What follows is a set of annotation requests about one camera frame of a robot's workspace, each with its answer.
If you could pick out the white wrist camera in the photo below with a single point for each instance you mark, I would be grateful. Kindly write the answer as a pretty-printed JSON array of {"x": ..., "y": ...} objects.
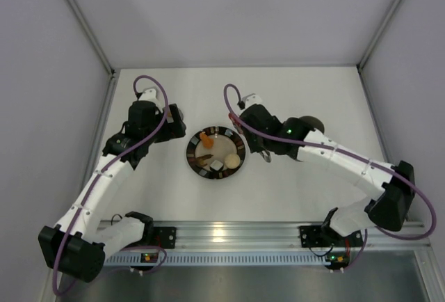
[
  {"x": 249, "y": 100},
  {"x": 149, "y": 95}
]

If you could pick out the brown cooked shrimp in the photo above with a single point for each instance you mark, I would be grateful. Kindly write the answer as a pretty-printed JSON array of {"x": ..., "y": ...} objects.
[{"x": 203, "y": 160}]

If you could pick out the black white sushi piece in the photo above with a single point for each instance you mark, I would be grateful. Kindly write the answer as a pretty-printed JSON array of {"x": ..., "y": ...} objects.
[{"x": 216, "y": 165}]

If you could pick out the left aluminium frame post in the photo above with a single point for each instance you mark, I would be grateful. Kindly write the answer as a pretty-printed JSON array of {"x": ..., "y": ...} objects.
[{"x": 90, "y": 36}]

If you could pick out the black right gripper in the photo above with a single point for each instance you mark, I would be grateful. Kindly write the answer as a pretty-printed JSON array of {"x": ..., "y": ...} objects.
[{"x": 253, "y": 138}]

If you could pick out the white steamed bun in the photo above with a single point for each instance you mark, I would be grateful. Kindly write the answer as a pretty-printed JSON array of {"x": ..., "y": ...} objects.
[{"x": 232, "y": 161}]

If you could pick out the grey cylindrical lunch container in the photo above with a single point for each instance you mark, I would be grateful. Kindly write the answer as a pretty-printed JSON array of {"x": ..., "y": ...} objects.
[{"x": 314, "y": 122}]

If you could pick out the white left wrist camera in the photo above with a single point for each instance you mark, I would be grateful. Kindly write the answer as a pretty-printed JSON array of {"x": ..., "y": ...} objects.
[{"x": 149, "y": 95}]

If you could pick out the red sausage piece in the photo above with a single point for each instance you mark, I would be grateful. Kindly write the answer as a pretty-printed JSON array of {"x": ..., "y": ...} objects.
[{"x": 231, "y": 118}]

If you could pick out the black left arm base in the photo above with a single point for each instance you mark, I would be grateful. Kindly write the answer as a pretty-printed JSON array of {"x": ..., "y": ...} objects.
[{"x": 164, "y": 237}]

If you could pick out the aluminium mounting rail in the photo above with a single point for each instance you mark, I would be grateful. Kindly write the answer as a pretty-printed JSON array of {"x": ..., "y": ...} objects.
[{"x": 206, "y": 236}]

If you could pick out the metal serving tongs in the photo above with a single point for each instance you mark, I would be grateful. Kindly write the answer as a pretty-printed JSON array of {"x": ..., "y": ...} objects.
[{"x": 266, "y": 156}]

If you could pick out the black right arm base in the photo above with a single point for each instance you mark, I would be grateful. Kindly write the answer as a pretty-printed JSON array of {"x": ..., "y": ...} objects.
[{"x": 311, "y": 236}]

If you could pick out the right aluminium frame post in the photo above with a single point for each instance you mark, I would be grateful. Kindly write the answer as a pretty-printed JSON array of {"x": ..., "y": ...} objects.
[{"x": 378, "y": 34}]

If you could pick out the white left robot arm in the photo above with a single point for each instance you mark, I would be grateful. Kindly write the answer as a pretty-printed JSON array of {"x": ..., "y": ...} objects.
[{"x": 76, "y": 246}]

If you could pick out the aluminium frame post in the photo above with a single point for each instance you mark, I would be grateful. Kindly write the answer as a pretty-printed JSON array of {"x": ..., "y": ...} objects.
[
  {"x": 378, "y": 34},
  {"x": 90, "y": 36}
]

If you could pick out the black patterned round plate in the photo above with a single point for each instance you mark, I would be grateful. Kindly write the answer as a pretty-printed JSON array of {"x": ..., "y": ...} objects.
[{"x": 216, "y": 152}]

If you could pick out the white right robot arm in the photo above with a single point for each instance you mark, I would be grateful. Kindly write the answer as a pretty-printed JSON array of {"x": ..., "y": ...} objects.
[{"x": 387, "y": 199}]

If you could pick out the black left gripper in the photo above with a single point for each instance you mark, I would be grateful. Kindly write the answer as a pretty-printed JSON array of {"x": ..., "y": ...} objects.
[{"x": 174, "y": 125}]

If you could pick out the orange carrot piece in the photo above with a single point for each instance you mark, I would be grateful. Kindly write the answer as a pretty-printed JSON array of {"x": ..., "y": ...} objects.
[{"x": 206, "y": 141}]

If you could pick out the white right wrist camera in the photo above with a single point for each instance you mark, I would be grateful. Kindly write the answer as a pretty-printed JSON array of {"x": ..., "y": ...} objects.
[{"x": 249, "y": 100}]

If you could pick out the slotted grey cable duct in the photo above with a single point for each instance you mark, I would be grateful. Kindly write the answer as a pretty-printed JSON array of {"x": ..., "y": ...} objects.
[{"x": 201, "y": 259}]

